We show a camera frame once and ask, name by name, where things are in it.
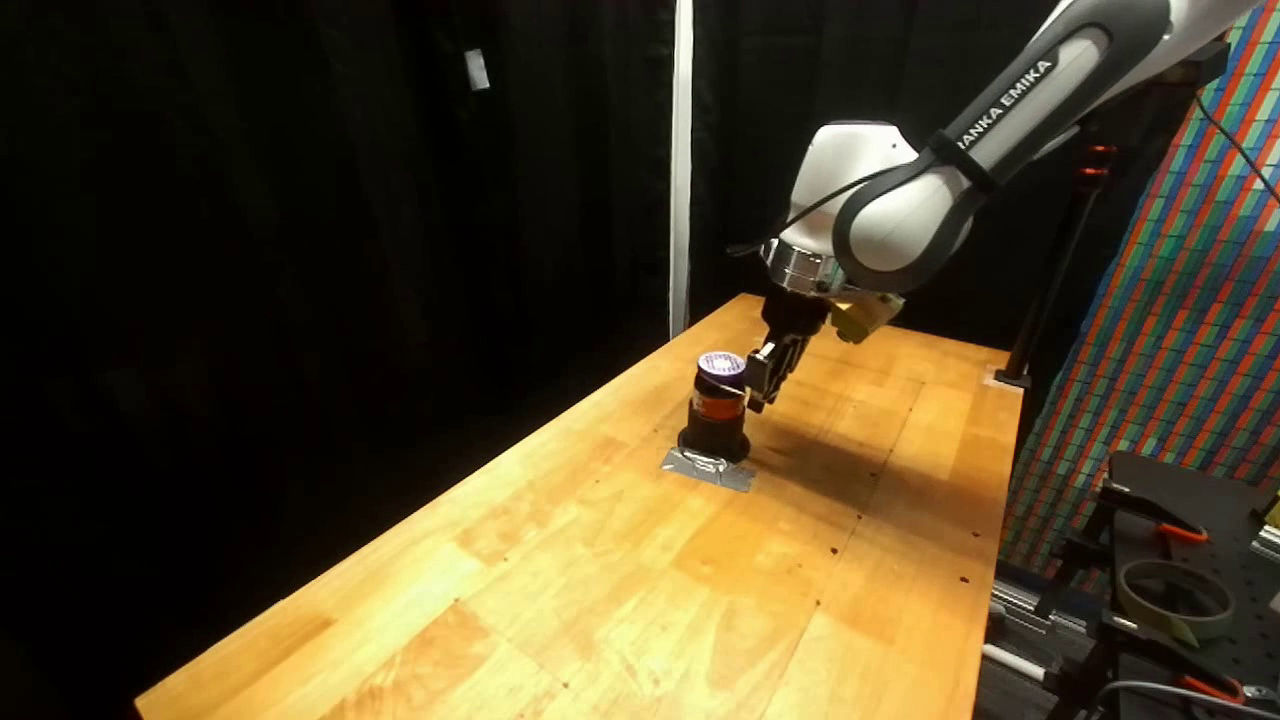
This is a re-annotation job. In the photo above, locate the aluminium rail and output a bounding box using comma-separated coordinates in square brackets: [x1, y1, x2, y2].
[979, 567, 1080, 687]

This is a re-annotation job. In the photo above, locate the black curtain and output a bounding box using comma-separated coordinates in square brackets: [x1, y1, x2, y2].
[0, 0, 671, 672]

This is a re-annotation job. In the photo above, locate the colourful striped panel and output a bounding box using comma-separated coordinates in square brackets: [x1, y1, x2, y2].
[999, 0, 1280, 583]

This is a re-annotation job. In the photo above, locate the grey tape roll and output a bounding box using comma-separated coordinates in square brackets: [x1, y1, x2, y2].
[1110, 558, 1240, 636]

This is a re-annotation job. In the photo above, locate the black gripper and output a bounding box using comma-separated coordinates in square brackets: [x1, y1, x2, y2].
[741, 283, 841, 413]

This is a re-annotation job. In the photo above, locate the beige wrist camera box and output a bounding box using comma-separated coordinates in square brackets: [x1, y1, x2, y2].
[826, 283, 913, 349]

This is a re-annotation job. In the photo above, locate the black camera tripod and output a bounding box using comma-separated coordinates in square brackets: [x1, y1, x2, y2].
[988, 130, 1119, 395]

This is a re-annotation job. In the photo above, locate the white hanging tag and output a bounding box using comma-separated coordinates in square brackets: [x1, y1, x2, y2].
[458, 43, 495, 97]

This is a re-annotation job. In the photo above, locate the white vertical pole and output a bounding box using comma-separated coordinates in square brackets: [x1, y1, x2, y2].
[664, 0, 701, 342]

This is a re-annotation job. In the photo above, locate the dark cup with purple top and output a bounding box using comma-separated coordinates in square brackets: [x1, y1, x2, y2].
[676, 349, 757, 470]

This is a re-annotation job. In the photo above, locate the orange handled clamp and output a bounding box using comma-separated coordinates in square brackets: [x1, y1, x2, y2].
[1146, 517, 1215, 554]
[1165, 668, 1257, 710]

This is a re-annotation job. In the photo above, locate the thin black cable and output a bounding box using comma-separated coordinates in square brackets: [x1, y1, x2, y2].
[1179, 75, 1280, 213]

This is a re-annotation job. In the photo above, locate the black perforated plate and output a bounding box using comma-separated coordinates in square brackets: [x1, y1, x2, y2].
[1087, 448, 1280, 705]

